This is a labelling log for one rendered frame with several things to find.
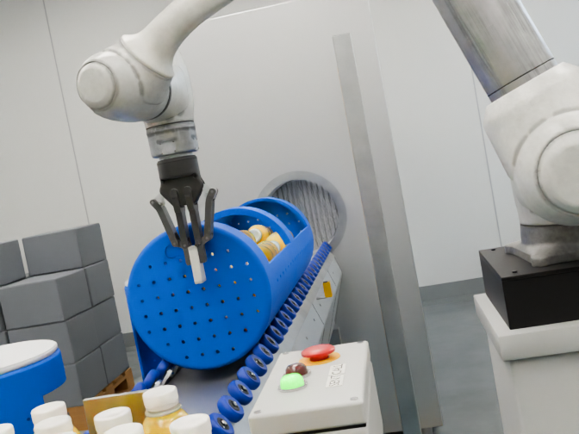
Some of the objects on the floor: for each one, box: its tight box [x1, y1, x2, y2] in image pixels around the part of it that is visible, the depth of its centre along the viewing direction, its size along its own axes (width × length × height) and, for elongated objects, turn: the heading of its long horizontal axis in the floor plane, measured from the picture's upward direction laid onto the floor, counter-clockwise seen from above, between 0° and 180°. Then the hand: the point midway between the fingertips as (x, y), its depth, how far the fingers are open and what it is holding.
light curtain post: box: [332, 33, 422, 434], centre depth 239 cm, size 6×6×170 cm
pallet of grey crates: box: [0, 223, 134, 431], centre depth 475 cm, size 120×80×119 cm
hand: (196, 263), depth 134 cm, fingers closed
